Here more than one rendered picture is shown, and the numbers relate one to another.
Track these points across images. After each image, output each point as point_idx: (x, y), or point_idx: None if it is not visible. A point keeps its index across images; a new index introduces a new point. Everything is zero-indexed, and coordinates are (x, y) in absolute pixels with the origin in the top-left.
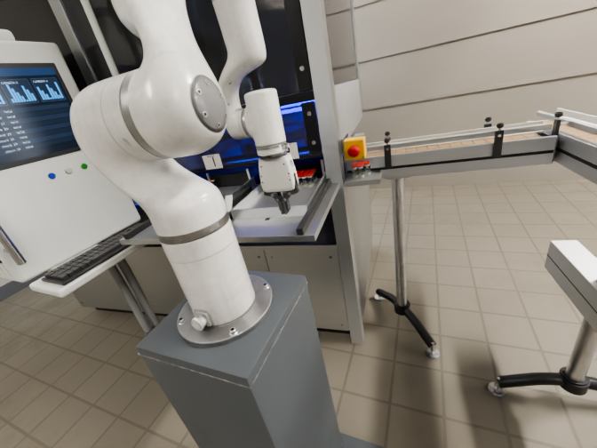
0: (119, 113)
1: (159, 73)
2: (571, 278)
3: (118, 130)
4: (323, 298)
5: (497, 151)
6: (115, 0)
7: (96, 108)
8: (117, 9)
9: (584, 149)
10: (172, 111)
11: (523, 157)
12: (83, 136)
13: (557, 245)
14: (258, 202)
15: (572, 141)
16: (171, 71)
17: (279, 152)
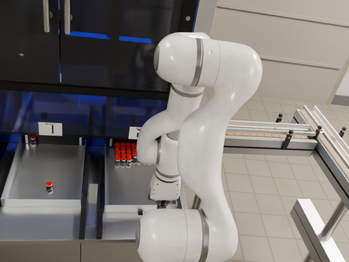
0: (199, 254)
1: (230, 239)
2: (306, 228)
3: (191, 260)
4: (131, 245)
5: (284, 146)
6: (199, 185)
7: (182, 249)
8: (196, 187)
9: (330, 161)
10: (230, 255)
11: (297, 151)
12: (160, 259)
13: (300, 204)
14: (113, 184)
15: (324, 151)
16: (235, 237)
17: (178, 178)
